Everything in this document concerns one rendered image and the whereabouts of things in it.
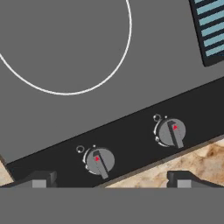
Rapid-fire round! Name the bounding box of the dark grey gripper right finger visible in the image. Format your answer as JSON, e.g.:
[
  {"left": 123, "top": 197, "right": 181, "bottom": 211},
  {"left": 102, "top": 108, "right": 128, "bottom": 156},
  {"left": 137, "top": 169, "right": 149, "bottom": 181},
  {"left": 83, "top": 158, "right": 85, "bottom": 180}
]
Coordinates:
[{"left": 166, "top": 170, "right": 224, "bottom": 189}]

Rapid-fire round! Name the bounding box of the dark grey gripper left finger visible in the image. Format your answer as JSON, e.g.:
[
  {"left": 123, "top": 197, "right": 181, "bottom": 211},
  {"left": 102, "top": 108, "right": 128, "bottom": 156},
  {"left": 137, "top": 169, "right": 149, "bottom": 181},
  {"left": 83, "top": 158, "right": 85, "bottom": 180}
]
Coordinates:
[{"left": 5, "top": 170, "right": 58, "bottom": 189}]

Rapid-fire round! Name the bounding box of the grey hob knob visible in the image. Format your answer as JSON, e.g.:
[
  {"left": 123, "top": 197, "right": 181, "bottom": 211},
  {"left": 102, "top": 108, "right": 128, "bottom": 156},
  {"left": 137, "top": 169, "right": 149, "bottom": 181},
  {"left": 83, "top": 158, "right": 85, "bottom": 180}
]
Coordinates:
[
  {"left": 83, "top": 146, "right": 116, "bottom": 180},
  {"left": 153, "top": 116, "right": 186, "bottom": 150}
]

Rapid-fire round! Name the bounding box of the grey and black hob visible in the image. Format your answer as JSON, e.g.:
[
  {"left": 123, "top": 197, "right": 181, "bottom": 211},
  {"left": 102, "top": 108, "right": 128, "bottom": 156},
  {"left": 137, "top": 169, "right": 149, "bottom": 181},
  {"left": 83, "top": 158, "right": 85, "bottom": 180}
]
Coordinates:
[{"left": 0, "top": 0, "right": 224, "bottom": 189}]

